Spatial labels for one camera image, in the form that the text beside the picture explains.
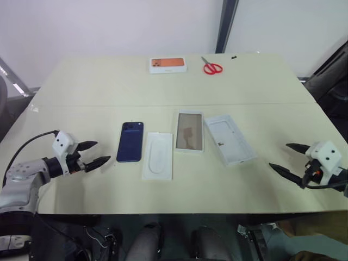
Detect dark rounded shape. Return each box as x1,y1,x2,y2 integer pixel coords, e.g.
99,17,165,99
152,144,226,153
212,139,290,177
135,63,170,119
129,221,164,261

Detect white paper insert tray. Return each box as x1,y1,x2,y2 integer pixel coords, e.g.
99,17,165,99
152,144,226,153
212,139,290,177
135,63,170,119
141,132,174,181

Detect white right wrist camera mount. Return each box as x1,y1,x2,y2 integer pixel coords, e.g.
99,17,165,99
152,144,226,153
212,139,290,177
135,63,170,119
304,140,342,186

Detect red handled scissors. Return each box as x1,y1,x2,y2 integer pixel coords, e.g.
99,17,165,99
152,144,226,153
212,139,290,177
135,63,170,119
201,56,223,74

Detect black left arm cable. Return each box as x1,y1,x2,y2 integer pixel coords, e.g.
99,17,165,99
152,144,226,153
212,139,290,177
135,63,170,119
2,130,59,189

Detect slanted metal frame bar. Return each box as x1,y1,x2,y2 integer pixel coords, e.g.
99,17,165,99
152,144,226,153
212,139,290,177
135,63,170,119
0,56,36,98

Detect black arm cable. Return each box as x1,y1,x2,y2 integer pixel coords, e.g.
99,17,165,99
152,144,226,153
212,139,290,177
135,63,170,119
2,130,59,189
303,173,346,191

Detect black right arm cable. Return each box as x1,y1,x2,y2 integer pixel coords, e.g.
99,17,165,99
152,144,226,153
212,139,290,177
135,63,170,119
303,173,346,191

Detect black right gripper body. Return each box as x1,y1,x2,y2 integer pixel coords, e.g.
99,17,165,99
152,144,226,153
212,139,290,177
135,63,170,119
300,159,321,189

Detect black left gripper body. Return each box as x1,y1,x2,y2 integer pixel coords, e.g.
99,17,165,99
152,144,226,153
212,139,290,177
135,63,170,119
66,144,89,174

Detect orange print phone box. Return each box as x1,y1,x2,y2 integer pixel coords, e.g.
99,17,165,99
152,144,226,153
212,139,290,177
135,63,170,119
148,57,188,74

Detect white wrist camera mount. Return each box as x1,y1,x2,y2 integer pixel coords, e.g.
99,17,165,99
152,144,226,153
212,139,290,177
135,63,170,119
304,140,342,186
52,130,80,175

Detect white phone box bottom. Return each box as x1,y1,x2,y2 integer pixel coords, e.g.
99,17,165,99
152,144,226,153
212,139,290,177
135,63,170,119
174,109,205,154

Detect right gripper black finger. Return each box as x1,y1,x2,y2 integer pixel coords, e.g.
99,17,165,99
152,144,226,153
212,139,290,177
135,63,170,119
285,143,310,157
269,162,303,187

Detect dark blue smartphone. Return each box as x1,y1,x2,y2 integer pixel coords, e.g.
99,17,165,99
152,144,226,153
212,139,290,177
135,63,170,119
116,121,145,163

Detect dark vertical post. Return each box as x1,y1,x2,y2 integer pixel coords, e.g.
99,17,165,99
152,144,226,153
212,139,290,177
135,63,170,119
215,0,240,54

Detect white box lid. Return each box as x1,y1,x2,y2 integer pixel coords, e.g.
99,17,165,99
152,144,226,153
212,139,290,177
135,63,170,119
204,114,258,167

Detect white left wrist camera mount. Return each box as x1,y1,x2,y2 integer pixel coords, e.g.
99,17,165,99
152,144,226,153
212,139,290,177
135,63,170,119
52,130,80,175

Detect metal table bracket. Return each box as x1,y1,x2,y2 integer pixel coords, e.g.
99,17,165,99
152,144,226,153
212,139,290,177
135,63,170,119
237,223,260,239

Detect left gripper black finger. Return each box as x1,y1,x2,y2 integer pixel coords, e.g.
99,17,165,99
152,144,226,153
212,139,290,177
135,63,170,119
78,140,98,152
84,156,111,172

